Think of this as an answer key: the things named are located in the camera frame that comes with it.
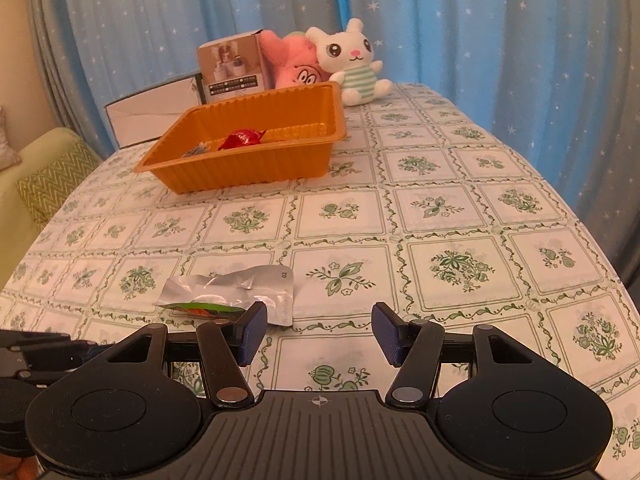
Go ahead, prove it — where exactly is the green zigzag cushion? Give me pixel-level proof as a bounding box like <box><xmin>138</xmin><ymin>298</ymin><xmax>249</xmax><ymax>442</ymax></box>
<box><xmin>17</xmin><ymin>139</ymin><xmax>104</xmax><ymax>224</ymax></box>

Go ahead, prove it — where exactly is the silver foil packet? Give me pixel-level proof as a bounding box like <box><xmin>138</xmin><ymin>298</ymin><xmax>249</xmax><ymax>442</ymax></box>
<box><xmin>152</xmin><ymin>265</ymin><xmax>294</xmax><ymax>329</ymax></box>

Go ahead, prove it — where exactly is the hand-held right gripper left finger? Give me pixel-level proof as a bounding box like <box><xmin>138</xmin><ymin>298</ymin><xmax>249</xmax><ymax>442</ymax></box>
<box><xmin>106</xmin><ymin>301</ymin><xmax>269</xmax><ymax>409</ymax></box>

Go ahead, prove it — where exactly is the blue star curtain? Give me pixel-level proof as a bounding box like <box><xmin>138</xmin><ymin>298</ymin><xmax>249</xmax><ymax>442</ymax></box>
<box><xmin>24</xmin><ymin>0</ymin><xmax>640</xmax><ymax>311</ymax></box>

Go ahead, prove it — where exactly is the pink plush toy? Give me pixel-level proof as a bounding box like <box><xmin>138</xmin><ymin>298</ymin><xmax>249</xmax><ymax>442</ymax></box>
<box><xmin>259</xmin><ymin>29</ymin><xmax>332</xmax><ymax>90</ymax></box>

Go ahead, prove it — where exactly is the flat white box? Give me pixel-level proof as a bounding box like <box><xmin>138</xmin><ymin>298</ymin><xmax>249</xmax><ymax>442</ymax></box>
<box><xmin>103</xmin><ymin>72</ymin><xmax>204</xmax><ymax>150</ymax></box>

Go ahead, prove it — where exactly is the floral tablecloth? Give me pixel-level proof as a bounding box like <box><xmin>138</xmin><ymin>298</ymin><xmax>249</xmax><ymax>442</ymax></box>
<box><xmin>0</xmin><ymin>82</ymin><xmax>640</xmax><ymax>480</ymax></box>

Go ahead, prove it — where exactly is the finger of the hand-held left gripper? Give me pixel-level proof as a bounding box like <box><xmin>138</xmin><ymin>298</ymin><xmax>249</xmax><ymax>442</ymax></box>
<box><xmin>14</xmin><ymin>361</ymin><xmax>86</xmax><ymax>387</ymax></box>
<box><xmin>0</xmin><ymin>330</ymin><xmax>101</xmax><ymax>362</ymax></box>

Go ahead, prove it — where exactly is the cardboard box with picture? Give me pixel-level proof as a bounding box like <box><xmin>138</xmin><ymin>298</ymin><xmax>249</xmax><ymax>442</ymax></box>
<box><xmin>195</xmin><ymin>29</ymin><xmax>274</xmax><ymax>106</ymax></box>

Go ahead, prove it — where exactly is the white bunny plush toy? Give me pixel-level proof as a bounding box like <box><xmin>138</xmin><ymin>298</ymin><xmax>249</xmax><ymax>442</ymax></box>
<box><xmin>304</xmin><ymin>18</ymin><xmax>393</xmax><ymax>107</ymax></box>

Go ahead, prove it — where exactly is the orange plastic tray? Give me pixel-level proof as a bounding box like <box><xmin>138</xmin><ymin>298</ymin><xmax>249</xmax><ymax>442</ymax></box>
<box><xmin>134</xmin><ymin>81</ymin><xmax>349</xmax><ymax>195</ymax></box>

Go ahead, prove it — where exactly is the light green sofa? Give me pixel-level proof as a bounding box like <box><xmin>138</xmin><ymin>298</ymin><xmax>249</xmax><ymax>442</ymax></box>
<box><xmin>0</xmin><ymin>126</ymin><xmax>104</xmax><ymax>291</ymax></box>

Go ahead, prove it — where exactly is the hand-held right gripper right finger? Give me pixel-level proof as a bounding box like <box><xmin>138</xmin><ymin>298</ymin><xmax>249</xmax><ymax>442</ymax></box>
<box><xmin>371</xmin><ymin>302</ymin><xmax>532</xmax><ymax>409</ymax></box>

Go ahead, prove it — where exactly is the red foil candy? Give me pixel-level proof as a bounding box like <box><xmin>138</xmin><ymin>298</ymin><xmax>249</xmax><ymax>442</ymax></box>
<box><xmin>217</xmin><ymin>128</ymin><xmax>266</xmax><ymax>151</ymax></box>

